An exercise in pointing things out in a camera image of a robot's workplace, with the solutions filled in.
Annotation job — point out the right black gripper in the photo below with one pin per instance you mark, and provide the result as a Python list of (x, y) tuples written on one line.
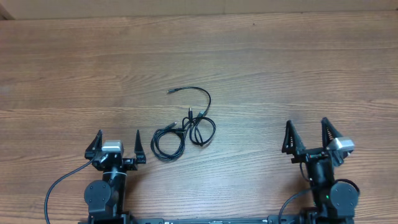
[(295, 145)]

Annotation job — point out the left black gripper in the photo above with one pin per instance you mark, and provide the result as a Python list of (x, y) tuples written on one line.
[(130, 163)]

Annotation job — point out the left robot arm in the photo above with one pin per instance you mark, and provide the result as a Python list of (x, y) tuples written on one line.
[(105, 197)]

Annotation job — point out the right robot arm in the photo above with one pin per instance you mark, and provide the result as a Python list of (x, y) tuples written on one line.
[(334, 199)]

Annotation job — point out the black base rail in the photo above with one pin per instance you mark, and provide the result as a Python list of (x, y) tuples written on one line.
[(271, 219)]

